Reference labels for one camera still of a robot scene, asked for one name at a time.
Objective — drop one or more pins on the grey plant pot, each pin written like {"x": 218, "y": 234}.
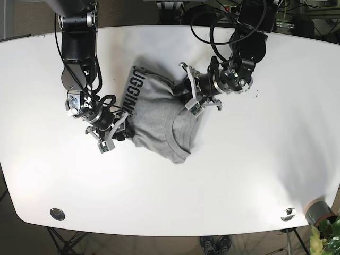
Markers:
{"x": 318, "y": 210}

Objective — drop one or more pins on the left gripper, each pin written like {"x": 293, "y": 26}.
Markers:
{"x": 198, "y": 91}

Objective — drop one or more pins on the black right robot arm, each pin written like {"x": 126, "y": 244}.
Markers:
{"x": 82, "y": 78}

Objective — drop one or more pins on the left metal table grommet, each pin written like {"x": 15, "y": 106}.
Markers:
{"x": 57, "y": 214}

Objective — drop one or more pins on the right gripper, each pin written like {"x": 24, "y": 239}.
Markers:
{"x": 104, "y": 125}

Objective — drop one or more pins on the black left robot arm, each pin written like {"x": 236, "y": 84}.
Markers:
{"x": 254, "y": 21}

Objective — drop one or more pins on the green potted plant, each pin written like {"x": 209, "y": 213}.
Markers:
{"x": 325, "y": 238}

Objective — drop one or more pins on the right metal table grommet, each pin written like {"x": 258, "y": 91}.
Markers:
{"x": 288, "y": 214}

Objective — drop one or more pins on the person's dark shoes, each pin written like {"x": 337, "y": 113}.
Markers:
{"x": 211, "y": 247}

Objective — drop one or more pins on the grey printed T-shirt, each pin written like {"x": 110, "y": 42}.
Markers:
{"x": 161, "y": 122}

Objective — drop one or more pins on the metal table grommet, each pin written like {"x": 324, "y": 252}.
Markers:
{"x": 288, "y": 214}
{"x": 57, "y": 214}

